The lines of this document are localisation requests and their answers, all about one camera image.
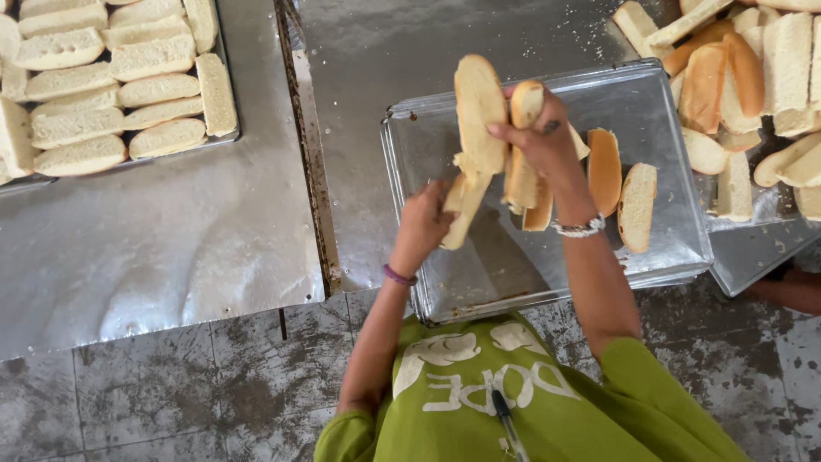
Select large white bread slice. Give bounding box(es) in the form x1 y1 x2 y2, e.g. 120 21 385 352
453 54 509 178

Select metal tray under heap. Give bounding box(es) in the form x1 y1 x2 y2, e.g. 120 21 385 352
693 125 821 298

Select rows of bread slices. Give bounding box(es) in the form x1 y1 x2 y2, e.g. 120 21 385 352
0 0 239 187

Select brown-edged bread slice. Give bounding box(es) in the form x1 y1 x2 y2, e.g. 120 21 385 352
521 180 554 232

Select purple wrist band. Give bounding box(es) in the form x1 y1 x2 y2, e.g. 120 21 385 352
383 264 419 287

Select white bread piece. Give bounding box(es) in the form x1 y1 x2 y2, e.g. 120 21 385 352
567 122 591 161

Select oval white bread slice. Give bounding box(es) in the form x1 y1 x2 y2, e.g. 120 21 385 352
617 162 659 255

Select small crusty bread slice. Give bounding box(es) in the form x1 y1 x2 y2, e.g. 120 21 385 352
510 80 546 130

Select narrow white bread slice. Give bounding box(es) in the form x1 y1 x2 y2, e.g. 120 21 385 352
440 171 493 252

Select pale bread slice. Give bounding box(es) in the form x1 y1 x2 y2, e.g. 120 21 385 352
502 145 541 216

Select heap of bread slices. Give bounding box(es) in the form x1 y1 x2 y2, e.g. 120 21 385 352
611 0 821 223

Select green printed shirt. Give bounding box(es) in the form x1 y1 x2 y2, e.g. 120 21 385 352
313 312 753 462

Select black pen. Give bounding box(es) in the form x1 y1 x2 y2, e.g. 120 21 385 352
490 388 531 462

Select silver beaded bracelet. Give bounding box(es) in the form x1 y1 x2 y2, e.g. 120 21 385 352
550 213 606 239

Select person's left hand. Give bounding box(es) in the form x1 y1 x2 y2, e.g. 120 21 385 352
391 181 458 275

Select person's right hand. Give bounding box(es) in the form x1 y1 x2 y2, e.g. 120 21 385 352
486 85 599 225

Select stack of empty metal trays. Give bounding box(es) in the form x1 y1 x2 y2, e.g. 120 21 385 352
380 58 715 326

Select metal tray under rows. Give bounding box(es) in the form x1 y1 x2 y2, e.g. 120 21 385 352
0 0 242 198

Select golden crust bread slice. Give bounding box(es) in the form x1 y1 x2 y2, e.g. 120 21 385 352
586 127 623 218

